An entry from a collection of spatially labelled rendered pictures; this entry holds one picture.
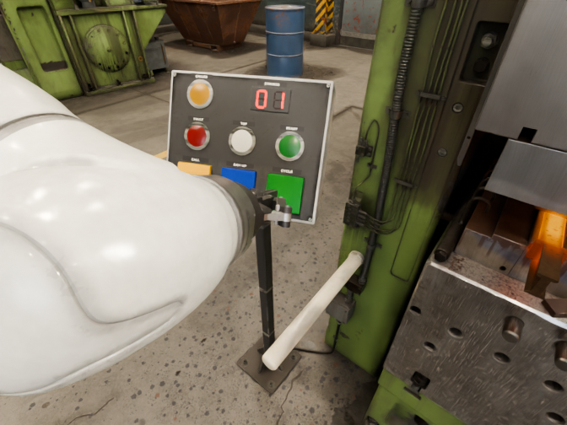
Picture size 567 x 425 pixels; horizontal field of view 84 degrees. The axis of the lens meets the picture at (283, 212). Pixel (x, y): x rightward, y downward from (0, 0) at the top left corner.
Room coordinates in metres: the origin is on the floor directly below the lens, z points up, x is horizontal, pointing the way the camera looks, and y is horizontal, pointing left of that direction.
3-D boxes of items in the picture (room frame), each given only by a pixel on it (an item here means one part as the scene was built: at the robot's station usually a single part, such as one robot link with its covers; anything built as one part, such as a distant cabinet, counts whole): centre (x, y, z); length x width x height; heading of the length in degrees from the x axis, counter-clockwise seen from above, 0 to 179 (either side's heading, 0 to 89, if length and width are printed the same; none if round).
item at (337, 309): (0.70, -0.22, 0.36); 0.09 x 0.07 x 0.12; 51
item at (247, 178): (0.55, 0.10, 1.01); 0.07 x 0.05 x 0.07; 76
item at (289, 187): (0.52, 0.00, 1.01); 0.07 x 0.05 x 0.07; 76
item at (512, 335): (0.30, -0.40, 0.87); 0.04 x 0.03 x 0.03; 141
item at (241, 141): (0.59, 0.08, 1.09); 0.05 x 0.03 x 0.04; 51
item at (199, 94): (0.66, 0.17, 1.16); 0.05 x 0.03 x 0.04; 51
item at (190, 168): (0.57, 0.19, 1.01); 0.07 x 0.05 x 0.07; 76
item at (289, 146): (0.57, -0.01, 1.09); 0.05 x 0.03 x 0.04; 51
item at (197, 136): (0.62, 0.18, 1.09); 0.05 x 0.03 x 0.04; 51
